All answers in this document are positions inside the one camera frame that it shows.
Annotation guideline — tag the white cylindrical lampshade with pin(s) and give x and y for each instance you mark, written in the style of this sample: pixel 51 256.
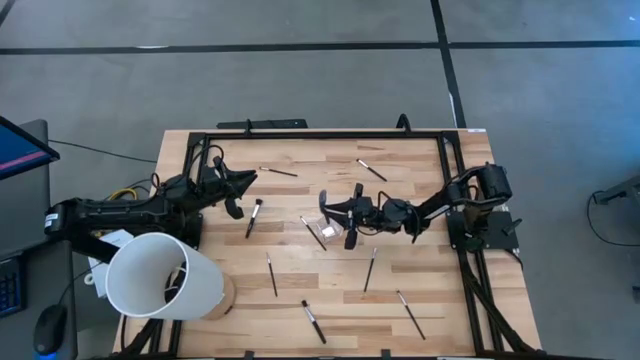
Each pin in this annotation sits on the white cylindrical lampshade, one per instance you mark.
pixel 145 270

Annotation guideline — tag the grey desk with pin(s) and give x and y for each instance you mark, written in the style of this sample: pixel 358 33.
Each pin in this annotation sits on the grey desk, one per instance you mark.
pixel 25 210

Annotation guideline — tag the thin black makeup brush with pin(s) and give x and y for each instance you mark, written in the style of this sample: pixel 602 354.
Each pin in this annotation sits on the thin black makeup brush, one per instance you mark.
pixel 271 275
pixel 280 172
pixel 370 270

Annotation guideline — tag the black keyboard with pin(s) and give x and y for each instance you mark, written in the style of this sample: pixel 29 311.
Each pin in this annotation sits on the black keyboard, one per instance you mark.
pixel 10 290

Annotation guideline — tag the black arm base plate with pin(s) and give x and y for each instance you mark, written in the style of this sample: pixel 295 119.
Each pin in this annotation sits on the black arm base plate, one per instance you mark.
pixel 192 235
pixel 500 235

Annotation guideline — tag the white paper sheet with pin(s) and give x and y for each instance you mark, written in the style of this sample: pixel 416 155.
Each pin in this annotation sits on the white paper sheet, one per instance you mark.
pixel 116 238

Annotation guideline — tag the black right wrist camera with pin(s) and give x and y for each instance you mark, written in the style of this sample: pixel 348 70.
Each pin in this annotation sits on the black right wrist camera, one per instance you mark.
pixel 350 240

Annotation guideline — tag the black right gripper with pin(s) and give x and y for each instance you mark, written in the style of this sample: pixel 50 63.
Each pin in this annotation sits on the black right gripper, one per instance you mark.
pixel 364 212

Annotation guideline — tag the computer monitor blue screen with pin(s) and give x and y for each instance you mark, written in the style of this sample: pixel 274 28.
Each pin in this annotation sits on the computer monitor blue screen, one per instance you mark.
pixel 20 150

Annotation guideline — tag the grey metal stand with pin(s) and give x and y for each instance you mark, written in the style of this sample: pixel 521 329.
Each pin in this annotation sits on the grey metal stand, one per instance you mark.
pixel 622 190

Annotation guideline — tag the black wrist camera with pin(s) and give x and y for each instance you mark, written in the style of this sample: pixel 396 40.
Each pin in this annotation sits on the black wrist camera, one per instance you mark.
pixel 350 240
pixel 235 209

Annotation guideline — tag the round wooden lamp base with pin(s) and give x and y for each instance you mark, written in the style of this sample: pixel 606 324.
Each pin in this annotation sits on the round wooden lamp base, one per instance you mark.
pixel 226 300

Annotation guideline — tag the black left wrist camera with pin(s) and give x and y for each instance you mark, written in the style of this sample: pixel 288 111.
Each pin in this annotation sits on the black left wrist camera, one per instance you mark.
pixel 235 209

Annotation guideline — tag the black slanted post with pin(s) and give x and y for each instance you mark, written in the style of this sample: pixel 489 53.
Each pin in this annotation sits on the black slanted post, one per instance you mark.
pixel 85 242

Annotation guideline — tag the slim silver-ferrule makeup brush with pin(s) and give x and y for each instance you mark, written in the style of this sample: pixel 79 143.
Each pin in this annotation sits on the slim silver-ferrule makeup brush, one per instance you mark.
pixel 411 315
pixel 312 233

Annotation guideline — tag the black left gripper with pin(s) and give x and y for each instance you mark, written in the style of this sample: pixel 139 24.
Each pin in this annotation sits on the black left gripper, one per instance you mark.
pixel 216 181

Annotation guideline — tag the clear acrylic brush organizer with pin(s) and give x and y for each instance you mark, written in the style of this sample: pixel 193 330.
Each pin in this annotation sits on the clear acrylic brush organizer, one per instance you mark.
pixel 330 231

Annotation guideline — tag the large powder makeup brush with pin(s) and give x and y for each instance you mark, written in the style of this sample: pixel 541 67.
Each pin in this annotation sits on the large powder makeup brush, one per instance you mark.
pixel 252 220

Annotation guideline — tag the black flat bar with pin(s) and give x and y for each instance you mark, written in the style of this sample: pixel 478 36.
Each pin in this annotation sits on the black flat bar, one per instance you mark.
pixel 270 123

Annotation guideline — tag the black computer mouse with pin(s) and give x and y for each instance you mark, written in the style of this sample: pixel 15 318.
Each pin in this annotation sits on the black computer mouse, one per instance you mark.
pixel 50 330

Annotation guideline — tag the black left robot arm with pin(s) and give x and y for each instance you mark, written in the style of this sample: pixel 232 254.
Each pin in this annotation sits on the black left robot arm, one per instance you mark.
pixel 125 212

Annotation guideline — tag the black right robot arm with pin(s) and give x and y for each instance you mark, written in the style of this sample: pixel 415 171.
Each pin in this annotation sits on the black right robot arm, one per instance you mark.
pixel 440 205

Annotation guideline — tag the black aluminium table frame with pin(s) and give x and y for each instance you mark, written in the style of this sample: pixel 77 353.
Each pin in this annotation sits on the black aluminium table frame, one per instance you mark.
pixel 325 135

